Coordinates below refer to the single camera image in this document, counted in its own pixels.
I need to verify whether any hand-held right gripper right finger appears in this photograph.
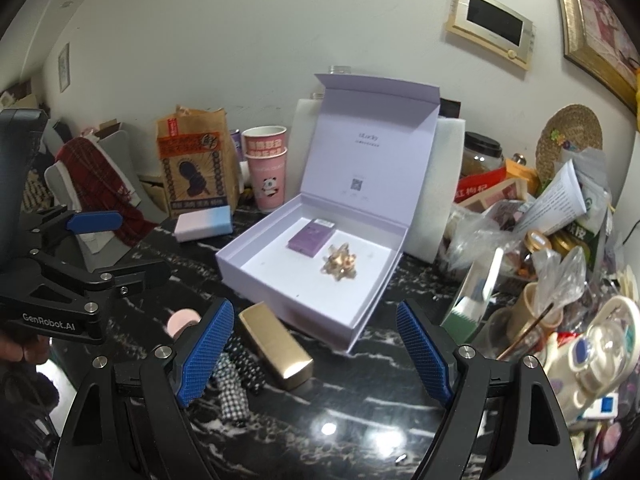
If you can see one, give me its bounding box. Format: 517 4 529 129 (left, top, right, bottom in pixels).
395 297 583 480

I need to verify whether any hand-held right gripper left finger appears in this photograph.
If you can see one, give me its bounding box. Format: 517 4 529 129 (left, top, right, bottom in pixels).
57 297 236 480

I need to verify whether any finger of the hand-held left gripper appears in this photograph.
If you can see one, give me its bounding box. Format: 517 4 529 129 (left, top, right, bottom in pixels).
29 206 124 257
30 252 172 307

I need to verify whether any black beaded scrunchie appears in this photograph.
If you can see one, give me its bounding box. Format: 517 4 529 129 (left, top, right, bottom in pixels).
225 335 266 393

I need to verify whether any lavender gift box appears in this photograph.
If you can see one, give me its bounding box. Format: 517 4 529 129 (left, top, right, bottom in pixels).
215 72 441 356

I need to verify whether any person's left hand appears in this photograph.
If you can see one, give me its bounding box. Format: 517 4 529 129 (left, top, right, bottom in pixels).
0 332 52 367

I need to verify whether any pink round compact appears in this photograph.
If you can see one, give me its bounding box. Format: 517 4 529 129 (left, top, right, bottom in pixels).
166 308 201 339

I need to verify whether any red plaid scarf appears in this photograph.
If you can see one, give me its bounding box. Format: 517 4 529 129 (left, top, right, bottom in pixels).
55 136 160 248

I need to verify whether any green silicone brush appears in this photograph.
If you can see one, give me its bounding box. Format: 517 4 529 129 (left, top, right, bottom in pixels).
441 247 503 346

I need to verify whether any gold rectangular box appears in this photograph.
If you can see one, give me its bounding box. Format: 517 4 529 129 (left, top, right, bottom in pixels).
237 301 315 391

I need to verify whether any pink and blue gradient box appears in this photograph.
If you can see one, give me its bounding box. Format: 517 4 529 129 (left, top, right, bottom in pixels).
173 205 234 243

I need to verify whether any brown printed paper bag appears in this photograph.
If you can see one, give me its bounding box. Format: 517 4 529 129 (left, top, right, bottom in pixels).
156 105 242 218

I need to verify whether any beige cup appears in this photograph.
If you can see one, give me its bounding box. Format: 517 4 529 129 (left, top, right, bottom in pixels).
510 282 563 341

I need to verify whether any clear plastic bag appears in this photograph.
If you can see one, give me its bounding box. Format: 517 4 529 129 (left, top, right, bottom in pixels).
445 200 526 281

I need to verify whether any gold flower hair clip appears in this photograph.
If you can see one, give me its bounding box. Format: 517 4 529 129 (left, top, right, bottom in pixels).
320 242 358 276

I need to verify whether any small purple box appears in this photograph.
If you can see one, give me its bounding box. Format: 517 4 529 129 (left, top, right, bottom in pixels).
286 219 335 259

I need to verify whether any white teapot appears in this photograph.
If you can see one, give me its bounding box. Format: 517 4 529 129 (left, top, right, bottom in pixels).
545 295 640 421

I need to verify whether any pink paper cup panda print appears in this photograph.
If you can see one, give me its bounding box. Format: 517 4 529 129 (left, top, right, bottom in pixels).
245 146 289 212

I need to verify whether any white foam sheet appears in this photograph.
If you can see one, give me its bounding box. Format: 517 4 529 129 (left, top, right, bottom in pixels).
290 98 466 266

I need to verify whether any red box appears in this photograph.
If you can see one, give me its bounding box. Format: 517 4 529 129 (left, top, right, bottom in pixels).
454 167 508 204

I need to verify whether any pink paper cup red print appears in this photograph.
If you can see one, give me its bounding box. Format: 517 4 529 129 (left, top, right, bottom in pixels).
242 126 288 161

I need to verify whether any green package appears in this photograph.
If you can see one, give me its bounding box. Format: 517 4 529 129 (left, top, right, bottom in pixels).
570 200 613 273

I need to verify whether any white paper leaflet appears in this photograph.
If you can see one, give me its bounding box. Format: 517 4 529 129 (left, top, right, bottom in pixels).
517 160 588 236

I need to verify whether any orange packet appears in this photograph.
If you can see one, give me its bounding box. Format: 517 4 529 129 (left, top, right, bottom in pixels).
505 157 538 183

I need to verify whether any glass jar black lid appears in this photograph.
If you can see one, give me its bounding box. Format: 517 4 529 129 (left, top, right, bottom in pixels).
462 131 506 178

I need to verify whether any woven straw fan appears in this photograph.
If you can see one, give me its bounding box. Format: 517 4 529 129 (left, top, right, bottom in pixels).
535 104 603 181

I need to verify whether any gold framed picture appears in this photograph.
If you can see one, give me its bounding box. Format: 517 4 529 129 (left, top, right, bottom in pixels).
547 0 640 120

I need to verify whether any small wall picture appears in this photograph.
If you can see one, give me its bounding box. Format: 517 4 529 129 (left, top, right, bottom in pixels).
57 42 71 92

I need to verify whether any wall intercom panel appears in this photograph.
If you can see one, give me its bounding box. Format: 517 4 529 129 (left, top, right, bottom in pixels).
446 0 535 71

